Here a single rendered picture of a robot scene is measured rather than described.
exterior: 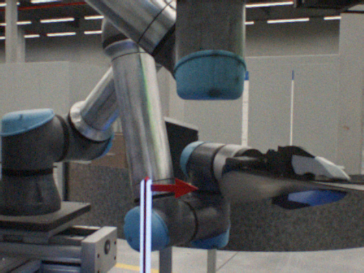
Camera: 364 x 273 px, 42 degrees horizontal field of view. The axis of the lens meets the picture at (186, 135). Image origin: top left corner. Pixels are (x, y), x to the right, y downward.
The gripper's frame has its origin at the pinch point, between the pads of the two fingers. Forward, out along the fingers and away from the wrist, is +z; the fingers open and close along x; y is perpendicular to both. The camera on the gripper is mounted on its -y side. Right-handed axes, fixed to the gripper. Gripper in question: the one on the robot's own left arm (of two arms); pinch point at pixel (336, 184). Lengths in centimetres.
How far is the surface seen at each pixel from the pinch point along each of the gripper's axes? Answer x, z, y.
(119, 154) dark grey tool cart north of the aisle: 33, -617, 291
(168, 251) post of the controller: 23, -51, 9
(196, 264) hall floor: 100, -271, 191
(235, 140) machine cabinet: -7, -486, 408
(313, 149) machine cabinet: -5, -391, 466
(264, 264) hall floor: 95, -241, 239
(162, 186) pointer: 2.0, -8.0, -22.3
